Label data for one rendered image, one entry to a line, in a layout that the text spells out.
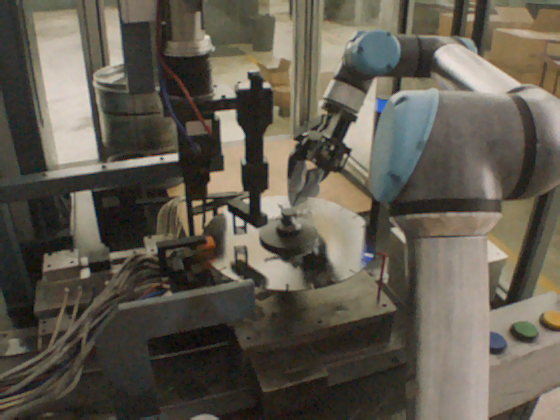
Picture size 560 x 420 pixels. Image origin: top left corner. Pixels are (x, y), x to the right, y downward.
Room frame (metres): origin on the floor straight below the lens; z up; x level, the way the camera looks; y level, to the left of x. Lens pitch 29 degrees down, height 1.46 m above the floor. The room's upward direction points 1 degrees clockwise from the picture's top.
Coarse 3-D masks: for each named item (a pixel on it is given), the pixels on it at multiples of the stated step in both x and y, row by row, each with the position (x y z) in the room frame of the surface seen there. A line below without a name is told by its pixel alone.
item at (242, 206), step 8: (232, 200) 0.80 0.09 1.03; (240, 200) 0.80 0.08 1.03; (256, 200) 0.75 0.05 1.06; (232, 208) 0.79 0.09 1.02; (240, 208) 0.77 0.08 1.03; (248, 208) 0.78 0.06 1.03; (256, 208) 0.75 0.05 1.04; (232, 216) 0.78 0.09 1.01; (240, 216) 0.77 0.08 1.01; (248, 216) 0.75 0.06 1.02; (256, 216) 0.75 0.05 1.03; (264, 216) 0.75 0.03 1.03; (232, 224) 0.79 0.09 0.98; (256, 224) 0.74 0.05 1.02; (264, 224) 0.75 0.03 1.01
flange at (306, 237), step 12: (264, 228) 0.82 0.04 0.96; (276, 228) 0.80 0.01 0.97; (288, 228) 0.79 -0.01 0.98; (312, 228) 0.82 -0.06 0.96; (264, 240) 0.78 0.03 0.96; (276, 240) 0.78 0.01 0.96; (288, 240) 0.78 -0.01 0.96; (300, 240) 0.78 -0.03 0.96; (312, 240) 0.78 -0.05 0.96; (288, 252) 0.75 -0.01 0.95
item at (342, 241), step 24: (216, 216) 0.88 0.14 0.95; (312, 216) 0.88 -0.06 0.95; (336, 216) 0.89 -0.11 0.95; (360, 216) 0.89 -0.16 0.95; (216, 240) 0.79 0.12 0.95; (240, 240) 0.79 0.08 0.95; (336, 240) 0.79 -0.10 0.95; (360, 240) 0.80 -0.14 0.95; (216, 264) 0.71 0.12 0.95; (240, 264) 0.71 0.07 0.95; (264, 264) 0.71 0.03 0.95; (288, 264) 0.72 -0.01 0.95; (312, 264) 0.72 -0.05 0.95; (336, 264) 0.72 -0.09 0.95; (360, 264) 0.72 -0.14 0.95; (264, 288) 0.65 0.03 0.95
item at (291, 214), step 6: (282, 204) 0.84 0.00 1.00; (282, 210) 0.81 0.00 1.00; (288, 210) 0.81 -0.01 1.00; (294, 210) 0.81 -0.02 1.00; (306, 210) 0.82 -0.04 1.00; (312, 210) 0.82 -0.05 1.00; (270, 216) 0.79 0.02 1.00; (276, 216) 0.80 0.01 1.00; (282, 216) 0.80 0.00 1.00; (288, 216) 0.79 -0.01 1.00; (294, 216) 0.80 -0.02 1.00; (282, 222) 0.80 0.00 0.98; (288, 222) 0.79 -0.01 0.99; (294, 222) 0.78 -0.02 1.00; (300, 228) 0.77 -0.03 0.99
